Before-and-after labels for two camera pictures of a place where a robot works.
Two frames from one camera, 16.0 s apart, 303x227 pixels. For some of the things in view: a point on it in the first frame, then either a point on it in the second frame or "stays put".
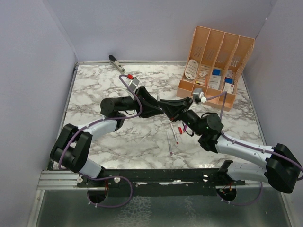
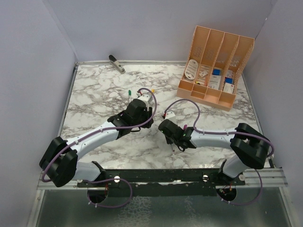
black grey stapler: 118,66 stays put
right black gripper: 182,107 → 168,141
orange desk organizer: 213,64 stays put
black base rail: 191,182 stays put
